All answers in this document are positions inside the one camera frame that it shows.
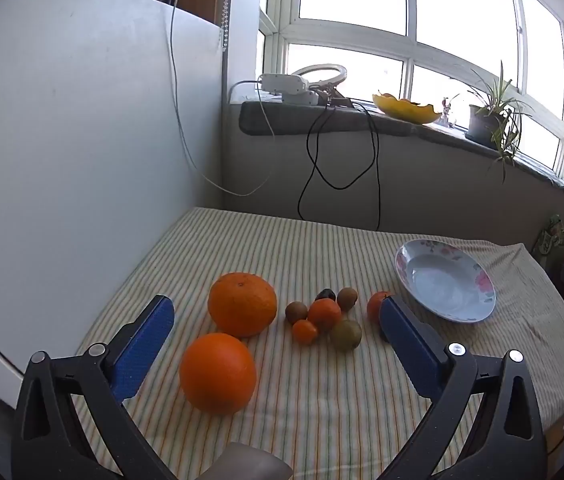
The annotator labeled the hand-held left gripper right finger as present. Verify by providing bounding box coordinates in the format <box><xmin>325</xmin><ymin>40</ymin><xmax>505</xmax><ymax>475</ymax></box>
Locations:
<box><xmin>379</xmin><ymin>295</ymin><xmax>547</xmax><ymax>480</ymax></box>

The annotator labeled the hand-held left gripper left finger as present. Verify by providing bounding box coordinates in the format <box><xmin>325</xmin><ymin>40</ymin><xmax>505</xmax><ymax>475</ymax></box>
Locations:
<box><xmin>11</xmin><ymin>295</ymin><xmax>175</xmax><ymax>480</ymax></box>

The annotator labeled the dark-spotted tangerine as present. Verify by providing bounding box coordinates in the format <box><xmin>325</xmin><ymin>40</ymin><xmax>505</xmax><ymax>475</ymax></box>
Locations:
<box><xmin>366</xmin><ymin>291</ymin><xmax>393</xmax><ymax>325</ymax></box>

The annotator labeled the green plum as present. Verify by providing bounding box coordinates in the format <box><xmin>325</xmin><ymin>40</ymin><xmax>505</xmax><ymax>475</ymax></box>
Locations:
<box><xmin>331</xmin><ymin>319</ymin><xmax>363</xmax><ymax>352</ymax></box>

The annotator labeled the floral white plate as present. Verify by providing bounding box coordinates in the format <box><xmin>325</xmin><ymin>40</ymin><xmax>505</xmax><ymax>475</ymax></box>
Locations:
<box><xmin>395</xmin><ymin>239</ymin><xmax>497</xmax><ymax>324</ymax></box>

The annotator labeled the brown kiwi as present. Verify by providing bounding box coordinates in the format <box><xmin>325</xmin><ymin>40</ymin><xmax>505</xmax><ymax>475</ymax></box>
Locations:
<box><xmin>337</xmin><ymin>287</ymin><xmax>359</xmax><ymax>312</ymax></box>
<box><xmin>285</xmin><ymin>301</ymin><xmax>309</xmax><ymax>324</ymax></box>

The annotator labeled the smooth round orange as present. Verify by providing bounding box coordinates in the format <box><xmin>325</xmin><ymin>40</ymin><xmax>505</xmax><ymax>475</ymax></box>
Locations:
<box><xmin>180</xmin><ymin>332</ymin><xmax>257</xmax><ymax>416</ymax></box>

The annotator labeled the bright tangerine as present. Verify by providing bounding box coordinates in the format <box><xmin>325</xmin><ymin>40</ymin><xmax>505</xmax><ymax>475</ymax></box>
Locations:
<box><xmin>308</xmin><ymin>298</ymin><xmax>343</xmax><ymax>332</ymax></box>

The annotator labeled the tiny tangerine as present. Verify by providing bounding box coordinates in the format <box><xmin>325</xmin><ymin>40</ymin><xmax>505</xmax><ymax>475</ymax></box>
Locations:
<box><xmin>292</xmin><ymin>319</ymin><xmax>319</xmax><ymax>345</ymax></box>

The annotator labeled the large rough-skinned orange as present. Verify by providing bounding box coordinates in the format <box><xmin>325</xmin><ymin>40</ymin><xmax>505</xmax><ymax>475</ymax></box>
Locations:
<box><xmin>208</xmin><ymin>272</ymin><xmax>279</xmax><ymax>338</ymax></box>

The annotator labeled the striped tablecloth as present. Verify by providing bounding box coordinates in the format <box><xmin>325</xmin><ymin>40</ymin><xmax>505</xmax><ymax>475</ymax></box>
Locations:
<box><xmin>74</xmin><ymin>206</ymin><xmax>564</xmax><ymax>480</ymax></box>

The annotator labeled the green printed bag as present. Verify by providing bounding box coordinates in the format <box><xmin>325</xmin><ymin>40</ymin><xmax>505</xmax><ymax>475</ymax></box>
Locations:
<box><xmin>534</xmin><ymin>214</ymin><xmax>564</xmax><ymax>266</ymax></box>

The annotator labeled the white cabinet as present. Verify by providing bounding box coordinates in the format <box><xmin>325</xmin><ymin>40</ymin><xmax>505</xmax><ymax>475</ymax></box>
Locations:
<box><xmin>0</xmin><ymin>0</ymin><xmax>233</xmax><ymax>411</ymax></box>

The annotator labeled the yellow bowl on windowsill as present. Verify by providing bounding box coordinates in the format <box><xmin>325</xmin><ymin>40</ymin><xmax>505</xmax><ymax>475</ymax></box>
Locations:
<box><xmin>373</xmin><ymin>92</ymin><xmax>441</xmax><ymax>125</ymax></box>

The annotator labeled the potted spider plant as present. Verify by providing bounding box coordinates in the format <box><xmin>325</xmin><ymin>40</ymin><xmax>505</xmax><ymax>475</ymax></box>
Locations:
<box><xmin>454</xmin><ymin>60</ymin><xmax>535</xmax><ymax>183</ymax></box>

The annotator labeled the white power strip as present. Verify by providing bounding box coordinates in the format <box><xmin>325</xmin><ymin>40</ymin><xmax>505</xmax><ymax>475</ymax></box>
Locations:
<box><xmin>258</xmin><ymin>73</ymin><xmax>320</xmax><ymax>107</ymax></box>

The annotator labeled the black cable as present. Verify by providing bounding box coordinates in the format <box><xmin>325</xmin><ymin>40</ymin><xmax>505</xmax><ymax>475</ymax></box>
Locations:
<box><xmin>298</xmin><ymin>102</ymin><xmax>381</xmax><ymax>231</ymax></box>

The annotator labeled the white ring light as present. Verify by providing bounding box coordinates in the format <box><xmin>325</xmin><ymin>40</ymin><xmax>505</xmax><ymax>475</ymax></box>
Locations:
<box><xmin>292</xmin><ymin>64</ymin><xmax>349</xmax><ymax>98</ymax></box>

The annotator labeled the white power strip cord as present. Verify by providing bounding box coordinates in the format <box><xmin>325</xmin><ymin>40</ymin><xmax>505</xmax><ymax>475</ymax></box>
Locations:
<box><xmin>227</xmin><ymin>79</ymin><xmax>263</xmax><ymax>106</ymax></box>

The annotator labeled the white window frame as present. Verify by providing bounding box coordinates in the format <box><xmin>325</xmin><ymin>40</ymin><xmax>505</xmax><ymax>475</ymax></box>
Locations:
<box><xmin>257</xmin><ymin>0</ymin><xmax>564</xmax><ymax>206</ymax></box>

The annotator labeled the thin white cable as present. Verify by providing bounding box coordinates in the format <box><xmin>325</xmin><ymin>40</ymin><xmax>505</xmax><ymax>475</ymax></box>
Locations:
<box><xmin>169</xmin><ymin>0</ymin><xmax>275</xmax><ymax>197</ymax></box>

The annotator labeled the white bead cord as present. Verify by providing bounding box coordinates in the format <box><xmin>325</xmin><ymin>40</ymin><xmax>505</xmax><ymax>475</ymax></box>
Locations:
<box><xmin>219</xmin><ymin>0</ymin><xmax>233</xmax><ymax>53</ymax></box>

